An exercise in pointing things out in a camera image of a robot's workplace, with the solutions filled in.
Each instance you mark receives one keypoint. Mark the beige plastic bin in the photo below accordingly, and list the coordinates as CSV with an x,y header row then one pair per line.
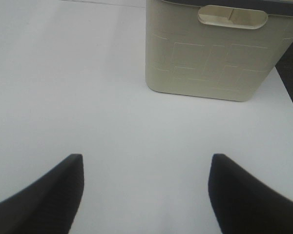
x,y
221,49

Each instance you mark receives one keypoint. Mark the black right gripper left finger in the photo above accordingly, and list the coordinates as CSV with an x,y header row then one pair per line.
x,y
48,205

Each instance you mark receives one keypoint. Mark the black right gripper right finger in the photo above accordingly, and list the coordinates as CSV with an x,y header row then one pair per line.
x,y
243,204

